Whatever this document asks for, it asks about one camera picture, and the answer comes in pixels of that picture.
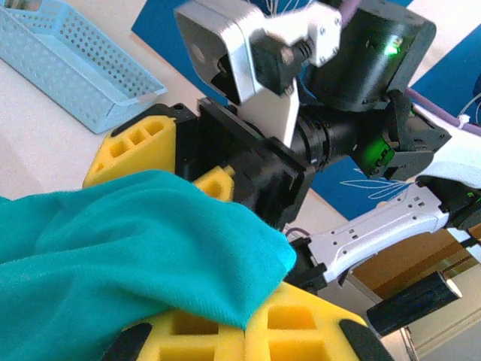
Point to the light blue plastic basket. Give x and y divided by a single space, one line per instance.
75 67

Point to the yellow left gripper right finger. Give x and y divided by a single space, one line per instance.
300 331

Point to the teal t-shirt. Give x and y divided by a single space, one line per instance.
131 244

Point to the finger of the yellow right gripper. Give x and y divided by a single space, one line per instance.
216 184
150 158

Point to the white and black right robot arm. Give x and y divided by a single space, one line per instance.
376 233

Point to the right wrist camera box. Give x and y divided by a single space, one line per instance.
233 45

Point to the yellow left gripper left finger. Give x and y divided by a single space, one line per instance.
188 338

